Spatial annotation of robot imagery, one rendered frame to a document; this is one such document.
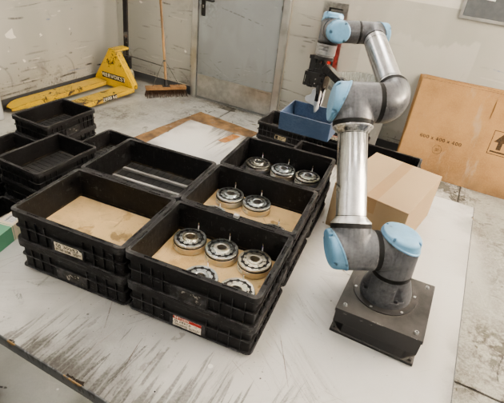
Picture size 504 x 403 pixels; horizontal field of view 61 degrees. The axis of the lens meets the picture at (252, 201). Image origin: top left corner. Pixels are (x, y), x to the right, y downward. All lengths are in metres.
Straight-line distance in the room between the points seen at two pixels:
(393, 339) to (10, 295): 1.13
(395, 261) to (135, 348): 0.75
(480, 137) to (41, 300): 3.52
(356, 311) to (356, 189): 0.35
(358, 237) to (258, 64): 3.57
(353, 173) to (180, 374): 0.71
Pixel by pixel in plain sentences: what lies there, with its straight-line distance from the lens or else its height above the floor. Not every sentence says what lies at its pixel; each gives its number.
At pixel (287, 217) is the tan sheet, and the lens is 1.56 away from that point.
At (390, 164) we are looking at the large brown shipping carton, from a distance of 1.96.
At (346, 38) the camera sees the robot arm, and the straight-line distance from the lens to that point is 1.58.
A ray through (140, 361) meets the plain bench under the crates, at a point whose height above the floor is 0.70.
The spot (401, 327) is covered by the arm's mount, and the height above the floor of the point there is 0.80.
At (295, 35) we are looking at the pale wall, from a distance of 4.43.
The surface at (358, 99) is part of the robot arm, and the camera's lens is 1.25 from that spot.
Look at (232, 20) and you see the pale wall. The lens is 4.69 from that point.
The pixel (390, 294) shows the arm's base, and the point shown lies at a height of 0.86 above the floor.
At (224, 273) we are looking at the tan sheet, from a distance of 1.29.
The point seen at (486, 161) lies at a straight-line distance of 4.11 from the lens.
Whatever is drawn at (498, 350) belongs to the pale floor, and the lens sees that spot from 2.66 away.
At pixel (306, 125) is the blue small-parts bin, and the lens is 1.63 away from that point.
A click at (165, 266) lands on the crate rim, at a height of 0.93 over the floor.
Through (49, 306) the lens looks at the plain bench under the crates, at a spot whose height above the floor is 0.70.
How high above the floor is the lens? 1.70
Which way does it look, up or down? 32 degrees down
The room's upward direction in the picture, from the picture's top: 7 degrees clockwise
